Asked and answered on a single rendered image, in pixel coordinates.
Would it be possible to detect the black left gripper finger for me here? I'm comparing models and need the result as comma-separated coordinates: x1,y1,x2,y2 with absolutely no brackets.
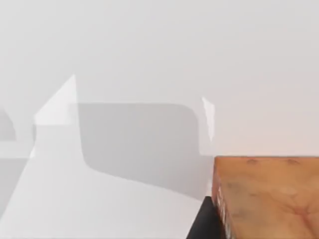
185,196,224,239

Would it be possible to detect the orange brown box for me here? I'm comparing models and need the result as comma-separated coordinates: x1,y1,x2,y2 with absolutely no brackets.
211,155,319,239

